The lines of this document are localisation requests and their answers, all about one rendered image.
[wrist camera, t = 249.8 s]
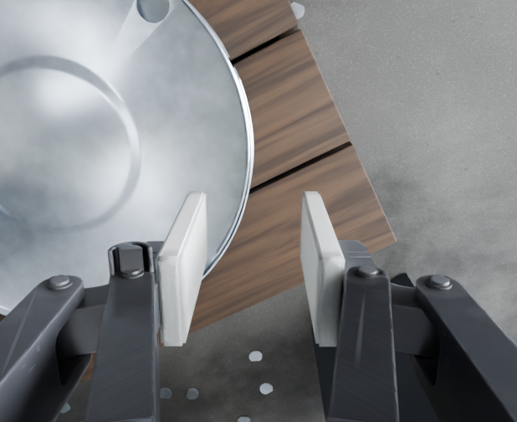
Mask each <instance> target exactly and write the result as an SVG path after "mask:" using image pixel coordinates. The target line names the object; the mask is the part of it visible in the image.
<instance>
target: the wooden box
mask: <svg viewBox="0 0 517 422"><path fill-rule="evenodd" d="M187 1H188V2H189V3H190V4H191V5H192V6H193V7H194V8H195V9H196V10H197V11H198V12H199V13H200V14H201V15H202V16H203V17H204V18H205V20H206V21H207V22H208V24H209V25H210V26H211V27H212V29H213V31H214V32H215V33H216V35H217V36H218V37H219V39H220V40H221V42H222V43H223V45H224V48H225V49H226V50H227V52H228V55H229V58H228V59H229V60H230V61H231V60H233V59H236V58H237V57H239V56H241V55H243V54H245V53H247V52H248V51H250V50H252V49H255V48H257V47H258V46H259V45H261V44H264V43H266V42H268V41H269V40H271V39H272V40H273V43H272V44H271V45H269V46H267V47H265V48H263V49H261V50H259V51H257V52H256V53H254V54H251V55H249V56H248V57H246V58H244V59H241V60H240V61H238V62H237V63H235V64H232V66H233V68H234V67H235V69H236V71H237V72H238V76H239V79H240V80H241V82H242V85H243V88H244V91H245V95H246V97H247V101H248V107H249V111H250V115H251V121H252V126H253V172H252V178H251V183H250V188H249V192H248V200H247V202H246V206H245V210H244V212H243V217H242V219H241V221H240V224H239V226H238V229H237V231H236V233H235V235H234V236H233V239H232V241H231V243H230V245H229V246H228V248H227V249H226V251H225V252H224V254H223V256H222V257H221V259H220V260H219V261H218V263H217V264H216V265H215V266H214V267H213V268H212V270H211V271H210V272H209V273H208V274H207V275H206V276H205V277H204V278H203V279H202V281H201V285H200V288H199V292H198V295H197V301H196V305H195V307H194V311H193V314H192V320H191V324H190V327H189V331H188V334H190V333H192V332H195V331H197V330H199V329H201V328H204V327H206V326H209V325H211V324H213V323H214V322H218V321H220V320H222V319H224V318H226V317H229V316H231V315H233V314H235V313H237V312H240V311H242V310H244V309H247V308H249V307H251V306H254V305H256V304H258V303H260V302H262V301H265V300H268V299H269V298H271V297H273V296H277V295H278V294H280V293H283V292H285V291H287V290H290V289H292V288H294V287H296V286H299V285H301V284H303V283H305V278H304V272H303V268H302V263H301V258H300V239H301V209H302V194H305V192H318V194H320V196H321V198H322V201H323V203H324V205H325V209H326V212H327V213H328V216H329V219H330V222H331V225H332V227H333V230H334V232H335V236H336V238H337V240H357V241H359V242H361V243H362V244H363V245H365V246H366V248H367V250H368V253H369V254H371V253H373V252H375V251H378V250H380V249H382V248H385V247H387V246H388V245H390V244H394V243H396V242H397V240H396V238H395V235H394V233H393V232H392V229H391V226H390V224H389V223H388V221H387V218H386V215H385V214H384V212H383V209H382V207H381V205H380V202H379V200H378V198H377V196H376V193H375V191H374V189H373V187H372V185H371V182H370V180H369V178H368V176H367V174H366V171H365V168H364V167H363V165H362V163H361V159H360V158H359V156H358V154H357V151H356V149H355V147H354V145H353V144H352V143H351V142H350V139H351V138H350V135H349V133H348V131H347V130H346V126H345V124H344V122H343V120H342V118H341V116H340V113H339V111H338V109H337V107H336V105H335V102H334V100H333V98H332V96H331V93H330V91H329V89H328V87H327V84H326V83H325V80H324V77H323V75H322V74H321V72H320V68H319V66H318V64H317V63H316V60H315V57H314V55H313V54H312V51H311V49H310V46H309V44H308V42H307V40H306V38H305V35H304V33H303V31H302V30H301V29H299V27H298V24H299V22H298V20H297V18H296V16H295V14H294V10H293V8H292V7H291V5H290V3H289V0H187ZM4 317H5V316H4V315H1V314H0V321H1V320H2V319H3V318H4ZM188 334H187V335H188Z"/></svg>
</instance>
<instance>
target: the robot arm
mask: <svg viewBox="0 0 517 422"><path fill-rule="evenodd" d="M107 252H108V260H109V268H110V279H109V284H106V285H103V286H96V287H90V288H84V282H83V280H82V279H81V278H80V277H78V276H76V275H57V276H56V275H55V276H52V277H50V278H48V279H47V280H43V281H42V282H40V283H39V284H37V285H36V286H35V287H34V288H33V289H32V290H31V291H30V292H29V293H28V294H27V295H26V296H25V297H24V298H23V299H22V300H21V301H20V302H19V303H18V304H17V305H16V306H15V307H14V308H13V309H12V310H11V311H10V312H9V313H8V314H7V315H6V316H5V317H4V318H3V319H2V320H1V321H0V422H55V421H56V419H57V418H58V417H59V414H60V413H61V411H62V409H63V408H64V406H65V405H66V403H67V401H68V400H69V397H70V396H71V394H72V393H73V392H74V389H75V388H76V386H77V384H78V383H79V381H80V379H81V378H82V376H83V374H84V372H85V370H86V369H87V367H88V366H89V365H90V362H91V359H92V353H96V355H95V364H94V368H93V373H92V378H91V383H90V391H89V397H88V401H87V406H86V411H85V416H84V422H161V395H160V360H159V338H158V331H159V328H160V332H161V343H164V345H165V346H182V344H183V343H186V340H187V334H188V331H189V327H190V324H191V320H192V314H193V311H194V307H195V305H196V301H197V295H198V292H199V288H200V285H201V281H202V276H203V272H204V269H205V265H206V262H207V256H208V252H207V204H206V194H203V191H191V192H190V193H189V194H188V195H187V197H186V199H185V201H184V203H183V205H182V207H181V209H180V211H179V213H178V215H177V217H176V219H175V221H174V223H173V225H172V227H171V229H170V231H169V233H168V235H167V237H166V239H165V241H147V242H140V241H129V242H123V243H119V244H115V245H113V246H111V247H110V248H109V249H108V250H107ZM300 258H301V263H302V268H303V272H304V278H305V286H306V291H307V296H308V301H309V306H310V315H311V320H312V325H313V329H314V334H315V343H319V346H320V347H336V346H337V348H336V355H335V367H334V374H333V382H332V389H331V396H330V408H329V415H328V416H327V417H326V422H399V412H398V399H397V375H396V361H395V351H398V352H402V353H408V361H409V363H410V364H411V366H412V369H413V371H414V373H415V374H416V376H417V379H418V381H419V383H420V384H421V386H422V388H423V390H424V392H425V394H426V395H427V398H428V400H429V402H430V404H431V406H432V407H433V410H434V412H435V413H436V415H437V417H438V419H439V421H440V422H517V345H516V344H515V343H514V342H513V341H512V340H511V339H510V338H509V336H508V335H507V334H506V333H505V332H504V331H503V330H502V328H501V327H500V326H499V325H498V324H497V323H496V322H495V321H494V319H493V318H492V317H491V316H490V315H489V314H488V313H487V312H486V311H485V310H484V309H483V308H482V307H481V305H479V303H478V302H477V301H476V300H475V299H474V298H473V297H472V296H471V294H470V293H469V292H468V291H467V290H466V289H465V288H464V287H463V285H462V284H460V283H459V282H458V281H456V280H454V279H452V278H449V277H448V276H445V275H444V276H443V275H424V276H421V277H419V278H418V279H417V280H416V288H412V287H407V286H399V285H396V284H393V283H391V282H390V276H389V274H388V273H387V272H386V271H384V270H383V269H380V268H378V267H376V266H375V264H374V262H373V260H372V258H371V256H370V254H369V253H368V250H367V248H366V246H365V245H363V244H362V243H361V242H359V241H357V240H337V238H336V236H335V232H334V230H333V227H332V225H331V222H330V219H329V216H328V213H327V212H326V209H325V205H324V203H323V201H322V198H321V196H320V194H318V192H305V194H302V209H301V239H300Z"/></svg>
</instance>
